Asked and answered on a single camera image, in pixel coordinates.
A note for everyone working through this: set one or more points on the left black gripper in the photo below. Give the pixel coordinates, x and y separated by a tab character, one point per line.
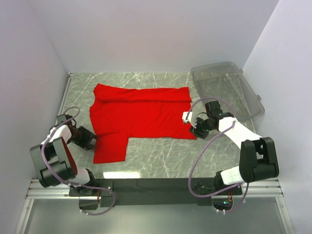
88	136

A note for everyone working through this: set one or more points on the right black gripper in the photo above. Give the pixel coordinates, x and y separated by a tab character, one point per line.
195	130

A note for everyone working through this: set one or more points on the red t shirt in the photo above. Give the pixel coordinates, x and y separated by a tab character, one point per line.
119	114

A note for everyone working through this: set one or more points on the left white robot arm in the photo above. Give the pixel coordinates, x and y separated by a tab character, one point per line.
53	162

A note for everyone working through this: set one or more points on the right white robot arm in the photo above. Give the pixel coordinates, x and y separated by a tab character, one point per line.
258	158

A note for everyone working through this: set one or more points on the clear plastic bin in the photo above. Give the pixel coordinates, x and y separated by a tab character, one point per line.
225	81

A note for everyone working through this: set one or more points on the black base crossbar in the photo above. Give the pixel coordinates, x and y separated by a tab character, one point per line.
138	191

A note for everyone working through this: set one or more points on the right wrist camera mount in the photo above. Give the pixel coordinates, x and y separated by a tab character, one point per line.
187	117

